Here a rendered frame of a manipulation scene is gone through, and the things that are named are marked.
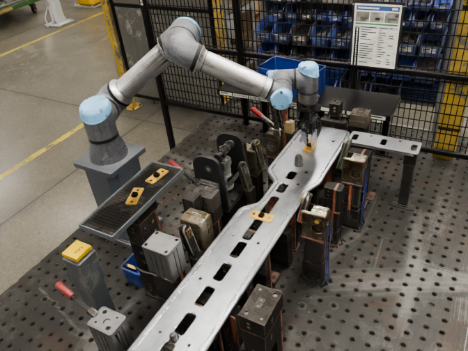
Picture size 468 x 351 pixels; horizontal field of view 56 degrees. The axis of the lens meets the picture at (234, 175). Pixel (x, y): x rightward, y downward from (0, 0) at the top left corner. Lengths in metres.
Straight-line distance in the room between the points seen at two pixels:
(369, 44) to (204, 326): 1.50
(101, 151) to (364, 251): 1.10
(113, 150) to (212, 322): 0.81
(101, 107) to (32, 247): 1.80
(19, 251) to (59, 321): 1.58
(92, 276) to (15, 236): 2.15
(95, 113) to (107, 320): 0.76
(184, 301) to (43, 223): 2.29
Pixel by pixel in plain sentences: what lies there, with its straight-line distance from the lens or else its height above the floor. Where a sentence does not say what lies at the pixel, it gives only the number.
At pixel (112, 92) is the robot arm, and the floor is 1.33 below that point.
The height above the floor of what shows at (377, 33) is 1.32.
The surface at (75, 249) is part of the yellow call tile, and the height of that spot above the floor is 1.16.
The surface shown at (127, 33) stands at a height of 0.80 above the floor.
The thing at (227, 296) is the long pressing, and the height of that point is 1.00.
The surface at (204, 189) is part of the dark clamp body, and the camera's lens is 1.56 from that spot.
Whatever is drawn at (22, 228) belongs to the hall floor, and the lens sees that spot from 3.54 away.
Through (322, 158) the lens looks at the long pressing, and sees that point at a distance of 1.82.
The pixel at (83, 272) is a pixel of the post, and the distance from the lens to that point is 1.34.
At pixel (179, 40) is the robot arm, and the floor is 1.55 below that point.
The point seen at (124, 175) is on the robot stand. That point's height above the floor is 1.04.
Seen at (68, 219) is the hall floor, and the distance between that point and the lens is 3.44.
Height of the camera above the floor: 2.02
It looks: 36 degrees down
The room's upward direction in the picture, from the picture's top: 6 degrees counter-clockwise
